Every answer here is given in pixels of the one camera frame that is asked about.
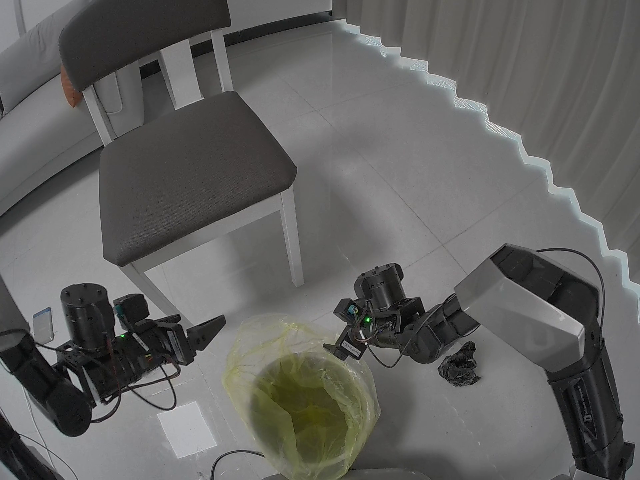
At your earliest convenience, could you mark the white cable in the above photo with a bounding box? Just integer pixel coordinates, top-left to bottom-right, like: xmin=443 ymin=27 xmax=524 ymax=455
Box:
xmin=25 ymin=398 xmax=53 ymax=459

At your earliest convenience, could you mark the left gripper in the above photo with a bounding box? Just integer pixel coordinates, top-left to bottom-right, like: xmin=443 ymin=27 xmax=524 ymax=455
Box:
xmin=119 ymin=314 xmax=227 ymax=371

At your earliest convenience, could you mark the grey padded white chair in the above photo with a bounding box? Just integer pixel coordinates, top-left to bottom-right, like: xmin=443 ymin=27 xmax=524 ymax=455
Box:
xmin=59 ymin=0 xmax=305 ymax=326

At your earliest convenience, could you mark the black plastic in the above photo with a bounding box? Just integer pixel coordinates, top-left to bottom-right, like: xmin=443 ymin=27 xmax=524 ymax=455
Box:
xmin=438 ymin=342 xmax=482 ymax=387

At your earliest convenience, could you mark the grey pillow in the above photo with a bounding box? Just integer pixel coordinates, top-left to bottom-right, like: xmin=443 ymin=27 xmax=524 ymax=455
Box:
xmin=0 ymin=0 xmax=92 ymax=115

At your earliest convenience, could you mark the yellow plastic bag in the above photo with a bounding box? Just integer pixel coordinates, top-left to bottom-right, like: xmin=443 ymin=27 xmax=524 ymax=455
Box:
xmin=221 ymin=313 xmax=381 ymax=480

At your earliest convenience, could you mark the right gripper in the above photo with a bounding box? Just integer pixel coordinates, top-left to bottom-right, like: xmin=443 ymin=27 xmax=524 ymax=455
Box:
xmin=324 ymin=318 xmax=381 ymax=364

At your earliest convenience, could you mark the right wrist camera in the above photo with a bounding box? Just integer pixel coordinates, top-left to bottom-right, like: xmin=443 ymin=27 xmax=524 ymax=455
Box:
xmin=334 ymin=298 xmax=362 ymax=325

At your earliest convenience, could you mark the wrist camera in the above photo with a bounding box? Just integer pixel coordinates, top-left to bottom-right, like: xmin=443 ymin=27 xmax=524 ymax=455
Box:
xmin=114 ymin=294 xmax=151 ymax=331
xmin=334 ymin=298 xmax=362 ymax=325

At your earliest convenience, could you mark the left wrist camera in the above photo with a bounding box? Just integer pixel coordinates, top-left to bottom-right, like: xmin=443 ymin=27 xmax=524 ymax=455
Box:
xmin=114 ymin=294 xmax=151 ymax=331

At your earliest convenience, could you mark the beige curtain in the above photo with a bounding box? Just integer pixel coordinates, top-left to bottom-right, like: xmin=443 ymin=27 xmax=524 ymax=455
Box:
xmin=345 ymin=0 xmax=640 ymax=289

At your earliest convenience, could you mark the black cable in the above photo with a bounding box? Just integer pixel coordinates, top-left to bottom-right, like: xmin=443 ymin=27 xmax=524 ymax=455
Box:
xmin=537 ymin=247 xmax=607 ymax=319
xmin=90 ymin=363 xmax=181 ymax=421
xmin=210 ymin=449 xmax=271 ymax=480

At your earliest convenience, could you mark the pale grey sofa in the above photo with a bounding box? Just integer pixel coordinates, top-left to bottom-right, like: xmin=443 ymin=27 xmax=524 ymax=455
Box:
xmin=0 ymin=63 xmax=147 ymax=218

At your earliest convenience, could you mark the orange pillow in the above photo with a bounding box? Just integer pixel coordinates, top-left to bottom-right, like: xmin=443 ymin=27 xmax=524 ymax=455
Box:
xmin=60 ymin=60 xmax=82 ymax=109

